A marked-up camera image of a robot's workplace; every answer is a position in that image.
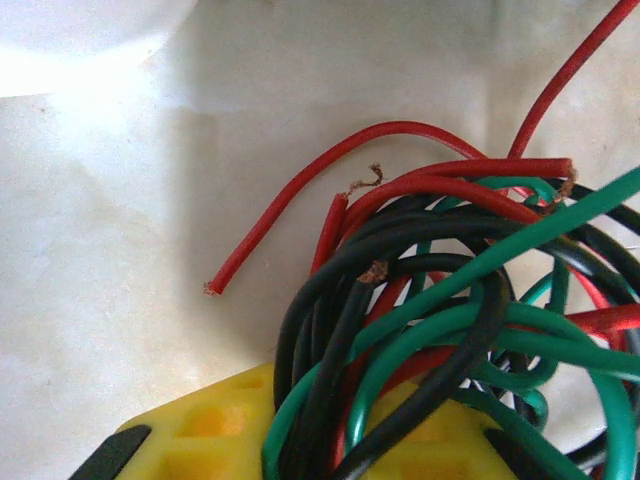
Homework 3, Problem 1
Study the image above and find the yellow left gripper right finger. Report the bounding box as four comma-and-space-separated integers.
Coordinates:
349, 384, 515, 480

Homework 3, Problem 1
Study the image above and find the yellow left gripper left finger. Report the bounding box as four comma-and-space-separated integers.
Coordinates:
115, 361, 278, 480

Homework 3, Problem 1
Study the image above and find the black electrical cable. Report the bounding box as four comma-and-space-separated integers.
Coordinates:
547, 182, 640, 301
273, 192, 640, 401
329, 269, 512, 480
284, 259, 391, 480

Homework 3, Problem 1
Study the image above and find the red electrical cable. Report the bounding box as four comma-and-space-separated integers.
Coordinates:
202, 119, 489, 297
339, 157, 577, 241
505, 0, 640, 161
309, 162, 385, 277

